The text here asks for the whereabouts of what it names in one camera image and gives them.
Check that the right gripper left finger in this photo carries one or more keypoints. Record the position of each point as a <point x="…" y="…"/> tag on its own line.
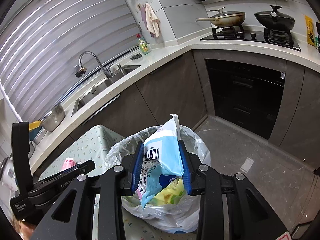
<point x="71" y="216"/>

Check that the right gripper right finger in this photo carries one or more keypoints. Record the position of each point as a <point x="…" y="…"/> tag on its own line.
<point x="228" y="202"/>

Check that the pink flower paper cup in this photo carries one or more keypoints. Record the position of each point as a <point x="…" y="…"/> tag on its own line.
<point x="68" y="163"/>

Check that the yellow green plastic bag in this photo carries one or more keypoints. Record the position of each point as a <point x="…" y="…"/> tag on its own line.
<point x="172" y="194"/>

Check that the blue pink wipes packet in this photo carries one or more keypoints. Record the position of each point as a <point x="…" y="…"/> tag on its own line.
<point x="161" y="161"/>

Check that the trash bin with white liner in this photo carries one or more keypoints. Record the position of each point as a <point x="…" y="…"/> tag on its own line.
<point x="169" y="207"/>

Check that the chrome kitchen faucet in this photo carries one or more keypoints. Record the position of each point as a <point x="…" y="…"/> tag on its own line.
<point x="81" y="69"/>

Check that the person's hand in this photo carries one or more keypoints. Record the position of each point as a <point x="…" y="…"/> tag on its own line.
<point x="23" y="228"/>

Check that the floral tablecloth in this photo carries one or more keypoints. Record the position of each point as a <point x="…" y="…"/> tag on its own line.
<point x="92" y="146"/>

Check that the large steel mixing bowl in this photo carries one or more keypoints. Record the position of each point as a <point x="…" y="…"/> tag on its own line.
<point x="52" y="119"/>

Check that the black built-in oven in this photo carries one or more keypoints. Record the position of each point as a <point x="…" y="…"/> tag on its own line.
<point x="246" y="95"/>

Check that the stainless steel sink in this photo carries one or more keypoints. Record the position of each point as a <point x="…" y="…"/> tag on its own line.
<point x="100" y="86"/>

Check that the dark scouring pad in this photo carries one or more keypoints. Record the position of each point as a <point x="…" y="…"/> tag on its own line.
<point x="136" y="56"/>

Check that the grey window blind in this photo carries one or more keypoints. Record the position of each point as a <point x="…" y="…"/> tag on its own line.
<point x="40" y="48"/>

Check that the black gas stove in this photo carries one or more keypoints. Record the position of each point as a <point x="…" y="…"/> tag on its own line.
<point x="280" y="38"/>

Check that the green dish soap bottle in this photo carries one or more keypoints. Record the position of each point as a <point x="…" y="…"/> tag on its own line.
<point x="143" y="45"/>

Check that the black wok with lid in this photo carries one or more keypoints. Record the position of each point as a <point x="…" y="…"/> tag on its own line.
<point x="275" y="20"/>

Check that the cream wok with lid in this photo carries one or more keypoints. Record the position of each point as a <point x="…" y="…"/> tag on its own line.
<point x="225" y="19"/>

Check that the yellow packet on counter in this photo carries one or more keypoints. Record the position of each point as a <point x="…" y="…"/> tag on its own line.
<point x="309" y="30"/>

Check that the hanging cream dish towel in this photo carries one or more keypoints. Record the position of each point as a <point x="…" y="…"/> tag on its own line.
<point x="152" y="21"/>

